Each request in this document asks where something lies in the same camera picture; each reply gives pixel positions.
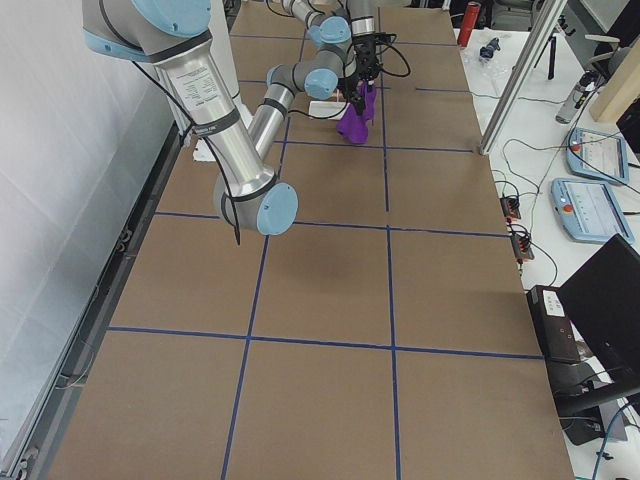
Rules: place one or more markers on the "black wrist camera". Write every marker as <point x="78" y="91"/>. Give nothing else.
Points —
<point x="385" y="37"/>

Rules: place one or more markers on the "red bottle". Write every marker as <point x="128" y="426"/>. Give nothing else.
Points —
<point x="469" y="19"/>

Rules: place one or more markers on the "near blue teach pendant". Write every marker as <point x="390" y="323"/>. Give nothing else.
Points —
<point x="589" y="211"/>

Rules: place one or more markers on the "white rack base tray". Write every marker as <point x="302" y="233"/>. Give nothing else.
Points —
<point x="328" y="109"/>

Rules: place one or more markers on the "black monitor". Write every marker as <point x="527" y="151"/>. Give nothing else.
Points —
<point x="602" y="301"/>

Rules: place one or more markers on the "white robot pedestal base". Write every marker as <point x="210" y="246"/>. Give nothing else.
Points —
<point x="204" y="76"/>

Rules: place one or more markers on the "blue teach pendant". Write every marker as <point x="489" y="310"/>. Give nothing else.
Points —
<point x="598" y="155"/>
<point x="589" y="211"/>

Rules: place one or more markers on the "far blue teach pendant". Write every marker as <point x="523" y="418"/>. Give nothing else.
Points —
<point x="598" y="155"/>

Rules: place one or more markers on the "grey aluminium frame post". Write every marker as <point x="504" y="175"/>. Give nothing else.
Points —
<point x="542" y="28"/>

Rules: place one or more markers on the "purple microfiber towel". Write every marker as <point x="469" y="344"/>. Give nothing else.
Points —
<point x="353" y="127"/>

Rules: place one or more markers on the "black computer box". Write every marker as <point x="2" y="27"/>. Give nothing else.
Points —
<point x="553" y="328"/>

